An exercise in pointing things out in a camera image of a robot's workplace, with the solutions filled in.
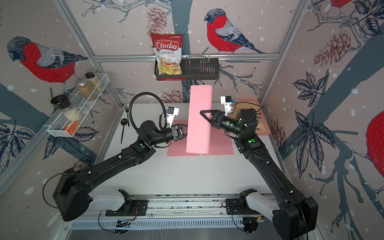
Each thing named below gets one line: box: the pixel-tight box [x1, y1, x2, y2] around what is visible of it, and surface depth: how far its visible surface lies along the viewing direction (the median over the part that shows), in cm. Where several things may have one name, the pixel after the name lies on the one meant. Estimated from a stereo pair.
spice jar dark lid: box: [85, 72, 95, 79], surface depth 81 cm
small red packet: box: [63, 121, 78, 135], surface depth 68 cm
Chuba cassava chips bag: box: [150, 33, 183, 75], surface depth 85 cm
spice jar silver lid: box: [77, 81, 97, 101], surface depth 78 cm
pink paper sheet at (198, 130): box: [186, 85, 213, 154], surface depth 63 cm
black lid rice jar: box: [50, 94, 83, 122], surface depth 67 cm
